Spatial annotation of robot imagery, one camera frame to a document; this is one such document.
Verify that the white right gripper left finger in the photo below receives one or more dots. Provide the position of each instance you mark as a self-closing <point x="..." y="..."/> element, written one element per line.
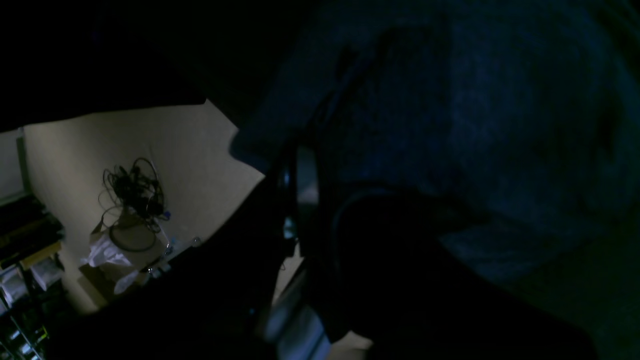
<point x="245" y="256"/>

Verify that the dark grey T-shirt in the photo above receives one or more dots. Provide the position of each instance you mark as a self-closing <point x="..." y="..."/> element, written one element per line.
<point x="524" y="110"/>

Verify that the cardboard box with paper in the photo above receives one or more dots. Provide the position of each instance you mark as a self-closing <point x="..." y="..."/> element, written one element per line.
<point x="120" y="258"/>

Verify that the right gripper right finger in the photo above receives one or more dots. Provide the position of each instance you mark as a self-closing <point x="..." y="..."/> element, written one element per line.
<point x="379" y="235"/>

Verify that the black table cloth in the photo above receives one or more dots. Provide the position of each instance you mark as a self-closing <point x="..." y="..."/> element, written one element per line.
<point x="66" y="58"/>

